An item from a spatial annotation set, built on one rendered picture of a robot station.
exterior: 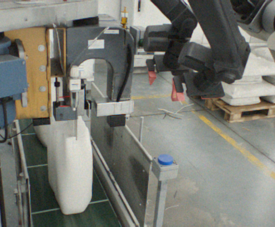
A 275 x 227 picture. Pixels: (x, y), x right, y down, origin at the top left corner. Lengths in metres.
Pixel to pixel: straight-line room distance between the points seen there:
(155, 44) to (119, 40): 0.28
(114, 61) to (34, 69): 0.27
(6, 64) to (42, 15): 0.20
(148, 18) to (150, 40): 4.07
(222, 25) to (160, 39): 0.37
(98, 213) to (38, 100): 0.79
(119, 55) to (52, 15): 0.29
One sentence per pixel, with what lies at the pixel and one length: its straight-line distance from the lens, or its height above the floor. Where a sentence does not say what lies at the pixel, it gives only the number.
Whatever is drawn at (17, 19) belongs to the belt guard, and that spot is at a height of 1.39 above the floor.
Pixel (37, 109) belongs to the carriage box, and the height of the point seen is 1.06.
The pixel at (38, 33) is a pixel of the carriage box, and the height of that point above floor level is 1.32.
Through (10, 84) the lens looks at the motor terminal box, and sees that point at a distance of 0.95.
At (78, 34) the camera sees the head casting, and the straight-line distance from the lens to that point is 1.20.
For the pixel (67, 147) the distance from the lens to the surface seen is 1.59.
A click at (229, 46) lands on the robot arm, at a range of 0.71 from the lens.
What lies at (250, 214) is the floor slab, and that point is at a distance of 2.64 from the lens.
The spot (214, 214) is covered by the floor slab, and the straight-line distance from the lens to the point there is 2.55.
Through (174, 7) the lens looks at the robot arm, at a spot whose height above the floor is 1.45.
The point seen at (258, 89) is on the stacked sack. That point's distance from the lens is 3.99.
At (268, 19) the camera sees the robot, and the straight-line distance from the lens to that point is 1.00.
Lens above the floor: 1.56
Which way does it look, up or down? 24 degrees down
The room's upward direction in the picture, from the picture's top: 5 degrees clockwise
